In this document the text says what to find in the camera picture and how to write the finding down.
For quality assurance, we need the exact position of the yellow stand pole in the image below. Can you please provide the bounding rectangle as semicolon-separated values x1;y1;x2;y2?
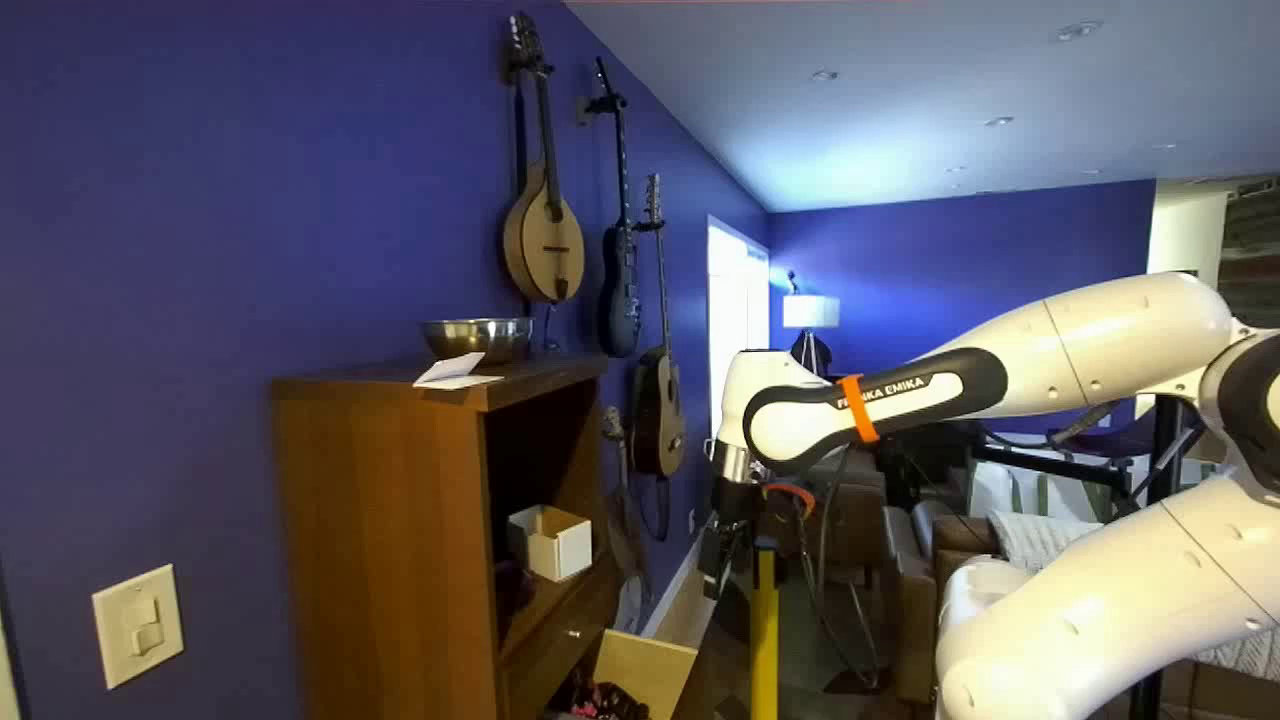
749;553;781;720

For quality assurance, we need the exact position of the brown ukulele on wall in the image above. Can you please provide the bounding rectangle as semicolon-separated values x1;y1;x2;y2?
636;172;684;481

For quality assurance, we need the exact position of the tan mandolin on wall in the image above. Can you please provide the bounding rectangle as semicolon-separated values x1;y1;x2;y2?
503;11;584;305

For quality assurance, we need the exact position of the wooden shelf cabinet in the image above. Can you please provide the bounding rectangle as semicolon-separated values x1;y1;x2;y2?
270;354;617;720

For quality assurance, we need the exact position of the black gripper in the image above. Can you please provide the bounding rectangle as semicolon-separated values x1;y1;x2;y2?
696;481;777;599

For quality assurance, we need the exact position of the white paper card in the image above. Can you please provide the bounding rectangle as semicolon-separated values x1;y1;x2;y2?
414;353;495;392

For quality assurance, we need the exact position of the white window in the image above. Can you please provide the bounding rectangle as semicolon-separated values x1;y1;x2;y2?
708;219;767;423

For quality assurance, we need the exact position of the metal bowl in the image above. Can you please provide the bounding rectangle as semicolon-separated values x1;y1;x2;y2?
424;314;531;365

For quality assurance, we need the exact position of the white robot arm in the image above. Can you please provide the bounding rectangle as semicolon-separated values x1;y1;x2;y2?
711;273;1280;720

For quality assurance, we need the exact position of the dark blue wall instrument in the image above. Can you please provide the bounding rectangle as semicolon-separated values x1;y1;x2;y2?
584;69;639;354

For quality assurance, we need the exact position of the white box on shelf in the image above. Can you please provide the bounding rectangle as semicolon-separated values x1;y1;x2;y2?
509;503;591;582

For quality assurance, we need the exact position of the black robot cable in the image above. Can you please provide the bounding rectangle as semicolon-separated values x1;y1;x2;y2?
763;443;934;592

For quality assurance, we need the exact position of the beige light switch plate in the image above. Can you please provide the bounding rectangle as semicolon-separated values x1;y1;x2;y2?
93;562;184;693

